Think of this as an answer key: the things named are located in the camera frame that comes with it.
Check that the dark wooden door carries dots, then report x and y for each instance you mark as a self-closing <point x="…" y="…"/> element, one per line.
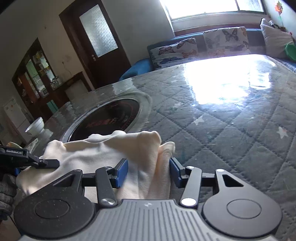
<point x="76" y="41"/>

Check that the person's left hand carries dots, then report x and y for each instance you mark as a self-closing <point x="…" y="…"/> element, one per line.
<point x="7" y="194"/>

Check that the flower wall decoration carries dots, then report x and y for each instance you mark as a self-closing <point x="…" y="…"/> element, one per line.
<point x="279" y="9"/>

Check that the grey quilted table cover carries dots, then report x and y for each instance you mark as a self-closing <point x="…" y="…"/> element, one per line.
<point x="231" y="143"/>

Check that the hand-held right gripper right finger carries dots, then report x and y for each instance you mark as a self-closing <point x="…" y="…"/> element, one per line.
<point x="175" y="173"/>

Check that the white bowl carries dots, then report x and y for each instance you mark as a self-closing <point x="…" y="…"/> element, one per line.
<point x="34" y="126"/>

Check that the cream garment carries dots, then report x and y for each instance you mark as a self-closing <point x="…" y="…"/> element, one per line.
<point x="104" y="148"/>

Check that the grey cushion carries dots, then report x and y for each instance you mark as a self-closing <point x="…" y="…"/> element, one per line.
<point x="275" y="39"/>

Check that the bright window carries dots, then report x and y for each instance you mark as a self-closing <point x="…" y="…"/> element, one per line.
<point x="203" y="8"/>

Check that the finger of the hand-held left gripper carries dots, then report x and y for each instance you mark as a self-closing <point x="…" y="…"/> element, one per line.
<point x="47" y="163"/>

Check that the teal container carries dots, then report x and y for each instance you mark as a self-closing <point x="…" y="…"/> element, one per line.
<point x="52" y="107"/>

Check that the butterfly print cushion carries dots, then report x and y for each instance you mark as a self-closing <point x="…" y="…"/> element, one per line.
<point x="175" y="53"/>
<point x="226" y="41"/>

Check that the green basin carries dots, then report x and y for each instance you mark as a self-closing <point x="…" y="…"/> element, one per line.
<point x="291" y="52"/>

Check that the blue sofa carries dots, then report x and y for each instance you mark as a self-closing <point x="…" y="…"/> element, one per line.
<point x="141" y="67"/>

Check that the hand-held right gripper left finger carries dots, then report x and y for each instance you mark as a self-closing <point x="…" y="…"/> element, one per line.
<point x="121" y="173"/>

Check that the round black hot plate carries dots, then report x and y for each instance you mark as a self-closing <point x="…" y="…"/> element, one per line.
<point x="104" y="118"/>

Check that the dark wooden display cabinet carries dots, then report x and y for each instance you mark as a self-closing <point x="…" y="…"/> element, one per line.
<point x="25" y="76"/>

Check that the white refrigerator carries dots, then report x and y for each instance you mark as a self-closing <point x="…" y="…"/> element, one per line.
<point x="16" y="115"/>

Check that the white box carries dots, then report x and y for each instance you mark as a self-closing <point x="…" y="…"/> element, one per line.
<point x="75" y="90"/>

